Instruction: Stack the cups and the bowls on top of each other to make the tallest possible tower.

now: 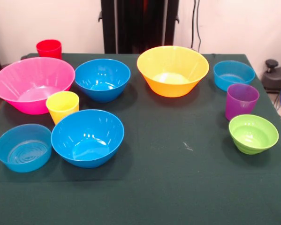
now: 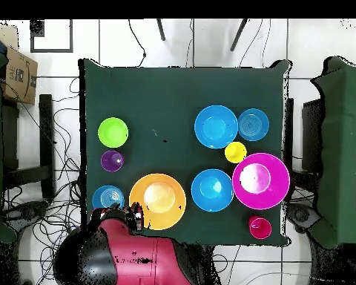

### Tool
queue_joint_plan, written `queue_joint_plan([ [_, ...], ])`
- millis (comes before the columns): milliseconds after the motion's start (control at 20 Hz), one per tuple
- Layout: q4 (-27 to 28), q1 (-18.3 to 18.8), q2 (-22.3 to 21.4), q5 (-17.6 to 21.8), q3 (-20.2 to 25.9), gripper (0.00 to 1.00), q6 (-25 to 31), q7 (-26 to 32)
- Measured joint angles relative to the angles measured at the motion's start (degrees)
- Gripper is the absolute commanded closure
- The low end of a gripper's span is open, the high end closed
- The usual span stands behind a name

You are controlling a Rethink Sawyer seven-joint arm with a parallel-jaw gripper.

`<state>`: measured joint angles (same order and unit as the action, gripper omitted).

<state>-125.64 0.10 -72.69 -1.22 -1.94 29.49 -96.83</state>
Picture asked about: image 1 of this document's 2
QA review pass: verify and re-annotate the translucent blue shallow bowl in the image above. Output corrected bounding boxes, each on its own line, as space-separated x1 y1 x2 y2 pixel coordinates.
213 60 256 92
0 123 53 173

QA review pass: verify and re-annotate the yellow plastic cup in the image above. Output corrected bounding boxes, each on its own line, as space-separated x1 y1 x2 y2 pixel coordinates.
46 90 80 125

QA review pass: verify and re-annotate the blue plastic bowl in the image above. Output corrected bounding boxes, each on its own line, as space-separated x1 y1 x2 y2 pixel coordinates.
50 109 125 169
74 58 131 103

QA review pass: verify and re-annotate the red plastic cup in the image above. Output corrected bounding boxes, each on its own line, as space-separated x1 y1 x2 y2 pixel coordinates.
36 39 62 60

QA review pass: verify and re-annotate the purple plastic cup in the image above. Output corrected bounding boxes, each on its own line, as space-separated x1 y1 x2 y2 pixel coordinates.
225 83 260 121

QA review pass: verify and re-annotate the dark green table cloth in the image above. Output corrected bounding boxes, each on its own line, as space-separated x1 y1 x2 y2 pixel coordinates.
0 52 281 225

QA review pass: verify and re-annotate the large orange plastic bowl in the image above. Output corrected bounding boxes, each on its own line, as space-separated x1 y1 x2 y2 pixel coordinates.
137 45 210 98

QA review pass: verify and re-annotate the black wall cable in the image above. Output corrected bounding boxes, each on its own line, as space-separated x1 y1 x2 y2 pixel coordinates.
190 0 202 52

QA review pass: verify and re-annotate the dark grey clamp device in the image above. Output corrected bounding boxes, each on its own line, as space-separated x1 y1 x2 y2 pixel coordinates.
262 59 281 94

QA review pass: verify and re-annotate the green plastic bowl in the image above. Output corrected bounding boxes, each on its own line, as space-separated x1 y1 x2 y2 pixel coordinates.
228 114 280 155

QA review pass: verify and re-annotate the large pink plastic bowl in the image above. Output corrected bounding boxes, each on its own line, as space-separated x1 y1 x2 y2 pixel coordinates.
0 57 76 115

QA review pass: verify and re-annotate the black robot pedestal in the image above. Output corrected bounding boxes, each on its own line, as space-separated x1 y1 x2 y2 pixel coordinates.
98 0 180 54

